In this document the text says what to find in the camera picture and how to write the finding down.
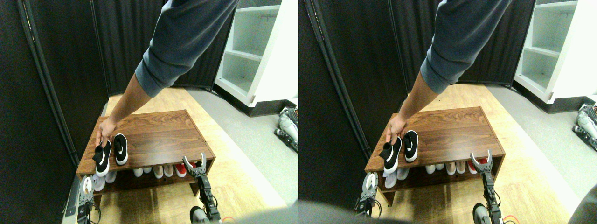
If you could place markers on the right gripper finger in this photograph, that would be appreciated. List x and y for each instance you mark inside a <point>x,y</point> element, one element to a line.
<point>188,166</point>
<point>475,163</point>
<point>489,159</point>
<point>204,163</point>

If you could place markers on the black shoe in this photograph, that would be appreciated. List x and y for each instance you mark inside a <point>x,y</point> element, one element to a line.
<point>411,143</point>
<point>121,147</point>
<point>391,156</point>
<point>103,158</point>

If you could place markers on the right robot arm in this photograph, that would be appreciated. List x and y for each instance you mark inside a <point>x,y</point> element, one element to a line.
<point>211,205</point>
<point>493,203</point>

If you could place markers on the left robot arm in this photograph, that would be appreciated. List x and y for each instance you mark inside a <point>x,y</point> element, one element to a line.
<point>366,210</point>
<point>84,215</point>

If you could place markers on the person's hand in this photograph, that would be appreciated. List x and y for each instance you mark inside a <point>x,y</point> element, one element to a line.
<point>107,130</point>
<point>397,128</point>

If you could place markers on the red shoe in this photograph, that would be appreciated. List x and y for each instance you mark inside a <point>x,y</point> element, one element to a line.
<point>472,170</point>
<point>192,164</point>
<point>180,171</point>
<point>482,161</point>

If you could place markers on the grey curtain stand foot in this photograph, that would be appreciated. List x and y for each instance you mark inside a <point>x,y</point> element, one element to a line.
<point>71,200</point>

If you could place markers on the beige shoe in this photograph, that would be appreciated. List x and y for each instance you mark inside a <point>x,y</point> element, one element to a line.
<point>158,172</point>
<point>168,171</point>
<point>450,169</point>
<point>460,167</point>

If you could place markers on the brown shoe rack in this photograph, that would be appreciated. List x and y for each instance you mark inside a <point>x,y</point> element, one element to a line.
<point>154,135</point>
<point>447,133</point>

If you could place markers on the person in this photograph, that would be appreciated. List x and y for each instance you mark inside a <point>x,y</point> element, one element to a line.
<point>585,210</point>

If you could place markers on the white shelf unit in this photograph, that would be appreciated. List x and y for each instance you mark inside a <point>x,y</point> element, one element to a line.
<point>578,70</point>
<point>280,70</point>

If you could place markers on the black curtain stand pole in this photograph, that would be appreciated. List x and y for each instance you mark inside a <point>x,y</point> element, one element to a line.
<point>39,51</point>
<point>328,51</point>

